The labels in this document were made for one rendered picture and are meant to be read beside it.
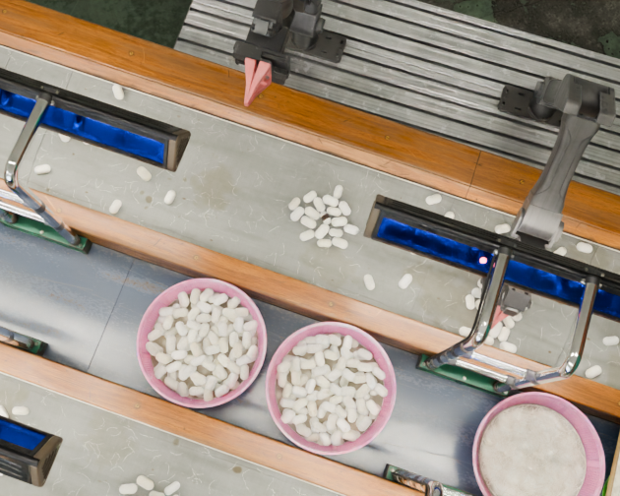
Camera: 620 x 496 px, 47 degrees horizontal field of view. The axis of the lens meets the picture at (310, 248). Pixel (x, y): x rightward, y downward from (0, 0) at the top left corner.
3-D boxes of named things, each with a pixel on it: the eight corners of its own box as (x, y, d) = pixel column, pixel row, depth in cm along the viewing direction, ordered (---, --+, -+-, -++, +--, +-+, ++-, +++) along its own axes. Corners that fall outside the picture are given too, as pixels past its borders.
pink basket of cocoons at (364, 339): (265, 330, 157) (264, 324, 148) (385, 326, 158) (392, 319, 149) (268, 456, 150) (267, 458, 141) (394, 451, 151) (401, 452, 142)
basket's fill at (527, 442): (488, 390, 154) (495, 388, 149) (588, 424, 153) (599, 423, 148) (460, 493, 149) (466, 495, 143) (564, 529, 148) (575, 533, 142)
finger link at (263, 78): (258, 100, 124) (274, 53, 126) (218, 89, 124) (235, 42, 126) (259, 116, 130) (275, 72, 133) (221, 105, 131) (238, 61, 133)
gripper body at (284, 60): (286, 64, 126) (299, 29, 128) (231, 48, 126) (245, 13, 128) (286, 82, 132) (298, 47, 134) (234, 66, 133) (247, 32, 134)
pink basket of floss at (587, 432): (440, 424, 153) (450, 423, 144) (549, 375, 156) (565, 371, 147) (497, 546, 147) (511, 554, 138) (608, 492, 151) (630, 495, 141)
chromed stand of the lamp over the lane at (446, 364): (439, 287, 161) (495, 233, 118) (525, 317, 160) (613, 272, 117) (414, 368, 156) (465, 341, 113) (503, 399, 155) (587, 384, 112)
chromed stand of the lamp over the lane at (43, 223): (40, 153, 166) (-46, 52, 123) (120, 179, 165) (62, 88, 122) (5, 226, 161) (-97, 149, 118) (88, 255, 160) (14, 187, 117)
